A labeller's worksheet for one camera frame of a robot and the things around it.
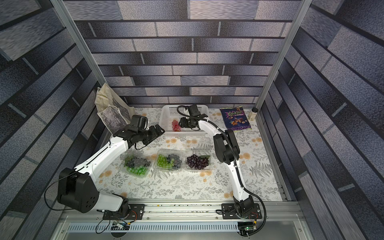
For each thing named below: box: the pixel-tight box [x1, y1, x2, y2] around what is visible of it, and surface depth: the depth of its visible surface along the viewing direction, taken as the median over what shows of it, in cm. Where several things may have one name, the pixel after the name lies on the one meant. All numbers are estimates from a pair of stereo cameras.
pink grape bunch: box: [172, 119, 182, 132], surface depth 105 cm
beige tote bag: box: [94, 82, 135, 135], surface depth 92 cm
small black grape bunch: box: [125, 156, 151, 168], surface depth 87 cm
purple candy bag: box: [219, 105, 252, 131], surface depth 112 cm
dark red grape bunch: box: [186, 154, 211, 170], surface depth 89 cm
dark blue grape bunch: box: [166, 154, 182, 170], surface depth 89 cm
